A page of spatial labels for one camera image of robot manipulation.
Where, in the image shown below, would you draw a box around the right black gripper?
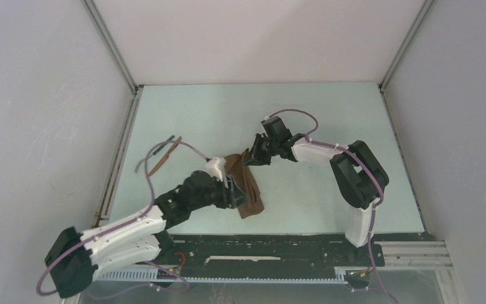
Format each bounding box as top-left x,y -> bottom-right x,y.
242,134 -> 278,167

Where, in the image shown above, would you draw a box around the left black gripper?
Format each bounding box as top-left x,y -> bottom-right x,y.
189,174 -> 249,211

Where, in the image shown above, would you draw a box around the brown cloth napkin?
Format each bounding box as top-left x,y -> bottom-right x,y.
224,149 -> 265,219

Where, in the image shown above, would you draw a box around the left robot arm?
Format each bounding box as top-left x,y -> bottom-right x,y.
44,170 -> 249,298

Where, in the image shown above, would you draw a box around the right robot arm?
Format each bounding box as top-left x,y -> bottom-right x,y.
243,117 -> 389,265

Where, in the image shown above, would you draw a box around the brown wooden knife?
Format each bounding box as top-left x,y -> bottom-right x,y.
147,136 -> 182,177

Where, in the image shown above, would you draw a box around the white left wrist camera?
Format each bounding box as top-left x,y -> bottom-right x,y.
205,157 -> 226,182

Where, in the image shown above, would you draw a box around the fork with dark handle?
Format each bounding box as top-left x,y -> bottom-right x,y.
134,135 -> 175,174

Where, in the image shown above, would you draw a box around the white toothed cable duct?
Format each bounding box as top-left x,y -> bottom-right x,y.
96,268 -> 349,285

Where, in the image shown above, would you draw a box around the aluminium frame rail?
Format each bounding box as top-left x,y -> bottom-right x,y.
71,239 -> 454,270

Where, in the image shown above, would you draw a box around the left corner aluminium post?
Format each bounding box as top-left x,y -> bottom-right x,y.
80,0 -> 139,94

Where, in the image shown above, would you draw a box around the corner aluminium post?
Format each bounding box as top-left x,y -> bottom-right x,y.
80,0 -> 139,94
379,0 -> 437,92

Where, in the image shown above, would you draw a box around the right corner aluminium post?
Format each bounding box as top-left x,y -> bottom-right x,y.
379,0 -> 437,92

